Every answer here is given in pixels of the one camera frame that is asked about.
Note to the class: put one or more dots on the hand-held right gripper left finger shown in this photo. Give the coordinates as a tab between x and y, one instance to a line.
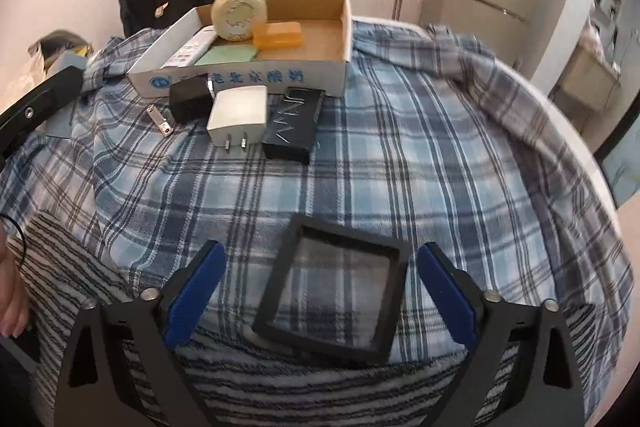
192	302

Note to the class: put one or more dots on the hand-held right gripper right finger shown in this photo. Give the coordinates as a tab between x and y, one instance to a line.
450	297

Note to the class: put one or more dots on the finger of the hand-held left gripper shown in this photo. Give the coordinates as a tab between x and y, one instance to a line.
45	99

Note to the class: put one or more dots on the black square frame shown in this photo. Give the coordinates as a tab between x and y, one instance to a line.
279	277

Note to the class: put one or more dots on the black power adapter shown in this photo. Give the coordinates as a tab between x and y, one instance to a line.
190	99

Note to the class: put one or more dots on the white remote control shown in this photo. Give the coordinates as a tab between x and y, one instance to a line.
192	47

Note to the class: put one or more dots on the green box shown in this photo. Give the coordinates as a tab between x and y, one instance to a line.
227	55

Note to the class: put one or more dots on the white charger plug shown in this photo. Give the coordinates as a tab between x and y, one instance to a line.
237	112

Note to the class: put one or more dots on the black long box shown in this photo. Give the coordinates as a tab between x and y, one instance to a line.
292	127

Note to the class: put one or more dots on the cream round container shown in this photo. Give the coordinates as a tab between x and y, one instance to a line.
237	14

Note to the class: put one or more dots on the orange pill box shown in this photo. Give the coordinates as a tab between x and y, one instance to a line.
277	36

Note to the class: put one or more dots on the cardboard box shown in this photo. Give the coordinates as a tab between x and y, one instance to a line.
325	32

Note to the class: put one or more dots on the person's left hand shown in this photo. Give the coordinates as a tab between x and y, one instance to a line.
12	297

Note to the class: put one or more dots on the grey striped blanket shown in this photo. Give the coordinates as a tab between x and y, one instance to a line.
300	387

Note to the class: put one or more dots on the blue plaid blanket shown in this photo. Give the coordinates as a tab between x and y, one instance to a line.
400	147

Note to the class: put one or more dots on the black framed glass door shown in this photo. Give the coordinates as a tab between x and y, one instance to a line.
625	162

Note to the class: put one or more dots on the beige vanity cabinet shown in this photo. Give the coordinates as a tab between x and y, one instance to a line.
585	79

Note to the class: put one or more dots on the pink cloth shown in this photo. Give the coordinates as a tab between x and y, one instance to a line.
592	39

